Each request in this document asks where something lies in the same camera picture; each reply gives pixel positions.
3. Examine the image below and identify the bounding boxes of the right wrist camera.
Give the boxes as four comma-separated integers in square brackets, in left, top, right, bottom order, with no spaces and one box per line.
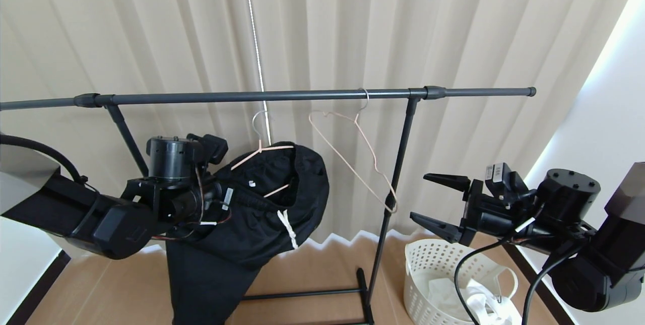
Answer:
[485,163,537,202]

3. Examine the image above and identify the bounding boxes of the black clothes rack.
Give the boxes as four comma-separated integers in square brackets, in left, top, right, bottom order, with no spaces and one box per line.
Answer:
[0,86,536,325]

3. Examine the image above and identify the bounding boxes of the pink clothes hanger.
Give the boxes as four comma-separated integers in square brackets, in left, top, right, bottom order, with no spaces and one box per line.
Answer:
[231,110,295,199]
[308,88,399,214]

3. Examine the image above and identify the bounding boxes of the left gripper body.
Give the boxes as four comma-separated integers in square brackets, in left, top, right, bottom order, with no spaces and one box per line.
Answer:
[169,183,235,226]

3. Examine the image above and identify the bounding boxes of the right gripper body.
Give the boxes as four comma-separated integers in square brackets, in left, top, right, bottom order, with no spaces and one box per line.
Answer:
[460,179,545,247]

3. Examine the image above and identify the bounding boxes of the black shorts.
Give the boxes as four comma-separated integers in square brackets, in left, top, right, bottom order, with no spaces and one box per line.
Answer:
[165,141,330,325]

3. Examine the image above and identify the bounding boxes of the beige curtain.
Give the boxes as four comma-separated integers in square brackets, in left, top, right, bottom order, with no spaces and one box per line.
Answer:
[0,0,645,260]

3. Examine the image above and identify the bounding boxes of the white garment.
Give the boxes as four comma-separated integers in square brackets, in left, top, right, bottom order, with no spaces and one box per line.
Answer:
[428,272,522,325]

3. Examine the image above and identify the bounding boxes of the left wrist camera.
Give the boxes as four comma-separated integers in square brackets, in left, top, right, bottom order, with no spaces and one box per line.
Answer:
[187,134,229,165]

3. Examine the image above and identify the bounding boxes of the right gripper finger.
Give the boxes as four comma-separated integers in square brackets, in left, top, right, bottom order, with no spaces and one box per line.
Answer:
[423,173,472,193]
[410,212,467,245]

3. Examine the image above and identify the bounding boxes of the white laundry basket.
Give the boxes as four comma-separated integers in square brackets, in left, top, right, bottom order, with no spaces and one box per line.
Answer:
[403,238,522,325]

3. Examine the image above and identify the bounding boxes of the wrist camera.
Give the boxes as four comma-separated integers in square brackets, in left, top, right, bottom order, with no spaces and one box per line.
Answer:
[187,134,229,165]
[485,163,537,202]

